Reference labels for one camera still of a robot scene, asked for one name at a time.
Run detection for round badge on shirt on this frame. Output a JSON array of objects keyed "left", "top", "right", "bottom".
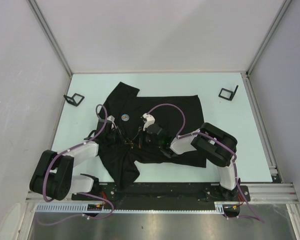
[{"left": 121, "top": 114, "right": 129, "bottom": 121}]

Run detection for white cable duct rail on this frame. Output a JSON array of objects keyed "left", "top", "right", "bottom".
[{"left": 35, "top": 202, "right": 230, "bottom": 215}]

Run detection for black wire stand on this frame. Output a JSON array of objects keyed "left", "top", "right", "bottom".
[
  {"left": 63, "top": 93, "right": 85, "bottom": 107},
  {"left": 218, "top": 85, "right": 239, "bottom": 102}
]

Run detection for black t-shirt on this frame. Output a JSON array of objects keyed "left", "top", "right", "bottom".
[{"left": 98, "top": 82, "right": 204, "bottom": 190}]

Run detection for right black wire stand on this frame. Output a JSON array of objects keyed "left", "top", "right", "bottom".
[{"left": 218, "top": 85, "right": 239, "bottom": 102}]

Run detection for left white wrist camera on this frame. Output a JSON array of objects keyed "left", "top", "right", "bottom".
[{"left": 106, "top": 115, "right": 115, "bottom": 126}]

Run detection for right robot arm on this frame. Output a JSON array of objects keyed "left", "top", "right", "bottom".
[{"left": 132, "top": 122, "right": 239, "bottom": 201}]

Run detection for aluminium frame rail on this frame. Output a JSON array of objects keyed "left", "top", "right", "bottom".
[{"left": 26, "top": 182, "right": 297, "bottom": 202}]

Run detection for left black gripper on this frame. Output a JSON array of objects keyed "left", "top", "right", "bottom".
[{"left": 105, "top": 125, "right": 131, "bottom": 149}]

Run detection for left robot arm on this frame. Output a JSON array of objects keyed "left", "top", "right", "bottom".
[{"left": 29, "top": 124, "right": 139, "bottom": 202}]

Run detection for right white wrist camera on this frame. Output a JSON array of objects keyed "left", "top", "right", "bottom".
[{"left": 142, "top": 113, "right": 155, "bottom": 131}]

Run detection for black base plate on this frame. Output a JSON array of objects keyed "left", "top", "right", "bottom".
[{"left": 71, "top": 182, "right": 250, "bottom": 217}]

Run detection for left black wire stand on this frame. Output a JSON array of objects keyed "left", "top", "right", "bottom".
[{"left": 63, "top": 93, "right": 85, "bottom": 107}]

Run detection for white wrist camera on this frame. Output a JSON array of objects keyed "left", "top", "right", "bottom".
[
  {"left": 106, "top": 115, "right": 115, "bottom": 126},
  {"left": 142, "top": 113, "right": 155, "bottom": 131}
]

